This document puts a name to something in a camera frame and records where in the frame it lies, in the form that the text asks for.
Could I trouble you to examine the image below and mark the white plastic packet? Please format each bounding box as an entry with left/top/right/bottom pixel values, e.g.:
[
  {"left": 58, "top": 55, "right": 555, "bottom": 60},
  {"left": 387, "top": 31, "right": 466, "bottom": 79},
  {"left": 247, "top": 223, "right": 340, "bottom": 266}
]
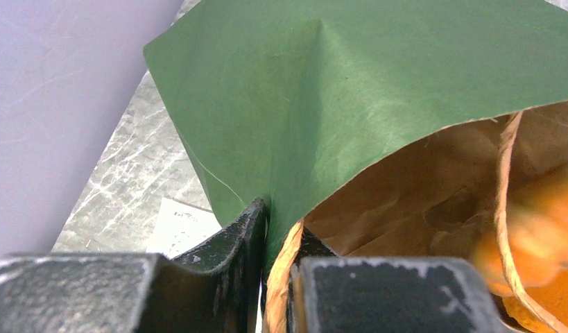
[{"left": 146, "top": 198, "right": 222, "bottom": 259}]

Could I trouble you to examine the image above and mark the green brown paper bag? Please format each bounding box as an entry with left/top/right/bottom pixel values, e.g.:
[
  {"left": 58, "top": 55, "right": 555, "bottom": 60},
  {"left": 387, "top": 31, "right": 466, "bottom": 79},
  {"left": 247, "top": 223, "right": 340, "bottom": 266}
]
[{"left": 144, "top": 1, "right": 568, "bottom": 332}]

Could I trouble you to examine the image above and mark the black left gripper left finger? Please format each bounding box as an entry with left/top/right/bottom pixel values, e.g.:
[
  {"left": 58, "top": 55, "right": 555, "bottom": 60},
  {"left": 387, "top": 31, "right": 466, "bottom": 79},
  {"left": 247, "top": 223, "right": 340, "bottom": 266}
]
[{"left": 0, "top": 198, "right": 268, "bottom": 332}]

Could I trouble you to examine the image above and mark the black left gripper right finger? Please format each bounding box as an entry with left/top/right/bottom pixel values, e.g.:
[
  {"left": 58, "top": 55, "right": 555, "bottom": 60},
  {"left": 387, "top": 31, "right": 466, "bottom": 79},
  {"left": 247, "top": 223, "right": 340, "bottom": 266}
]
[{"left": 286, "top": 230, "right": 511, "bottom": 332}]

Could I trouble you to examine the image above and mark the orange fake pastry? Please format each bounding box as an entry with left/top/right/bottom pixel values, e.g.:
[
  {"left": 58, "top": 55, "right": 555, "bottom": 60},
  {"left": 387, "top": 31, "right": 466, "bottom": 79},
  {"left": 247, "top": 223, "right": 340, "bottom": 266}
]
[{"left": 470, "top": 164, "right": 568, "bottom": 332}]

